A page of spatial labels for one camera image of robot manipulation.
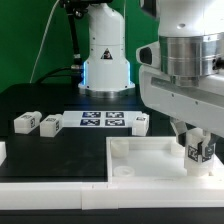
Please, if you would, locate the white tag sheet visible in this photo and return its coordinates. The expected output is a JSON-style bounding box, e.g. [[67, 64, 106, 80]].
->
[[63, 111, 141, 128]]

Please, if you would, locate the black cable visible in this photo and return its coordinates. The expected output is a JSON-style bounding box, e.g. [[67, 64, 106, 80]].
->
[[34, 0, 88, 84]]

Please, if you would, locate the white U-shaped fence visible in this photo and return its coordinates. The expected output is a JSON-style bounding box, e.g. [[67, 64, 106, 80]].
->
[[0, 140, 224, 211]]

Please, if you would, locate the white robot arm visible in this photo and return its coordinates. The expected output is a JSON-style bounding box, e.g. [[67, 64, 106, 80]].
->
[[59, 0, 224, 146]]

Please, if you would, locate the white square tabletop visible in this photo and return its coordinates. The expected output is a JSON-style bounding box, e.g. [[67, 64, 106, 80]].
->
[[106, 137, 224, 186]]

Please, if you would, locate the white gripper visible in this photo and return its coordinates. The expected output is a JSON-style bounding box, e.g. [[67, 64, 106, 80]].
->
[[136, 42, 224, 162]]

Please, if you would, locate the white cable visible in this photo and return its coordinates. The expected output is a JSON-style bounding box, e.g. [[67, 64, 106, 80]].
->
[[29, 0, 62, 84]]

